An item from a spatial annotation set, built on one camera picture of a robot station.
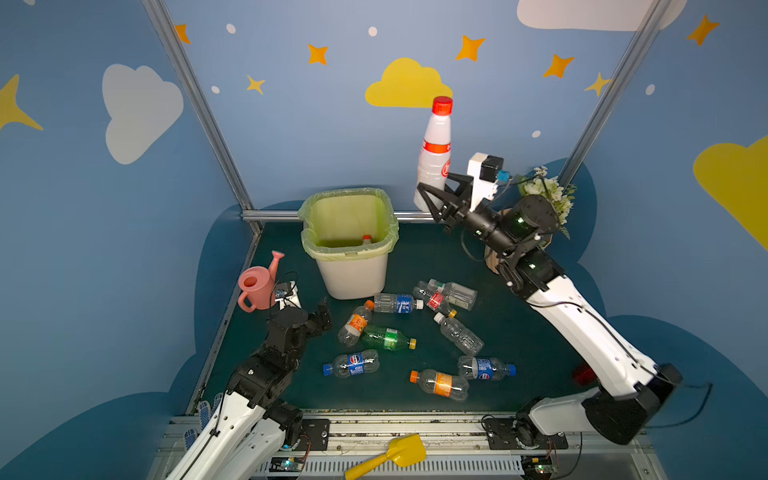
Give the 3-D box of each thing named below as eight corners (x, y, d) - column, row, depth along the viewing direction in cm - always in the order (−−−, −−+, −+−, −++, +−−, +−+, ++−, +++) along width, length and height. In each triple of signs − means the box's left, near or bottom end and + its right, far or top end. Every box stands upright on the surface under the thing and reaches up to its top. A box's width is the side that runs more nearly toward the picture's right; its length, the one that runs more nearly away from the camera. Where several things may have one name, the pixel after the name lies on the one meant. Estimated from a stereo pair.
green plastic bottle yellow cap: (361, 350, 89) (360, 345, 86) (362, 332, 92) (362, 326, 89) (415, 350, 89) (416, 345, 86) (414, 332, 93) (415, 326, 89)
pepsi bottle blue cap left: (325, 382, 83) (322, 378, 80) (324, 363, 86) (321, 358, 83) (381, 371, 85) (381, 366, 82) (377, 353, 88) (377, 348, 85)
